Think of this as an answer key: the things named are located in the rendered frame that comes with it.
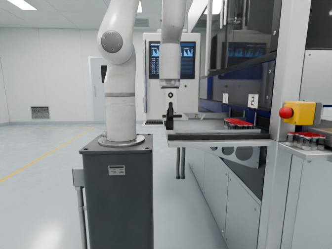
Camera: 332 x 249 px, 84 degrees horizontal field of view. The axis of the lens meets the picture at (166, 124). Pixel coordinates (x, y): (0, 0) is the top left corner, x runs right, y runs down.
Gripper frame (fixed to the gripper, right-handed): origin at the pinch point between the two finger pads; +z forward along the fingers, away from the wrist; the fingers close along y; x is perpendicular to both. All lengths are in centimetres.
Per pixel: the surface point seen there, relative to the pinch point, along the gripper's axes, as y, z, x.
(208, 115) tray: 54, 3, -32
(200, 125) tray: 19.5, 4.1, -18.1
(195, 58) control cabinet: 88, -42, -29
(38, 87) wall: 545, -27, 378
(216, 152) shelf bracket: -1.2, 12.2, -20.2
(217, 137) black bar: -8.1, 3.4, -17.7
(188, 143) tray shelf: -11.0, 4.8, -6.1
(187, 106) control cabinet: 89, 0, -23
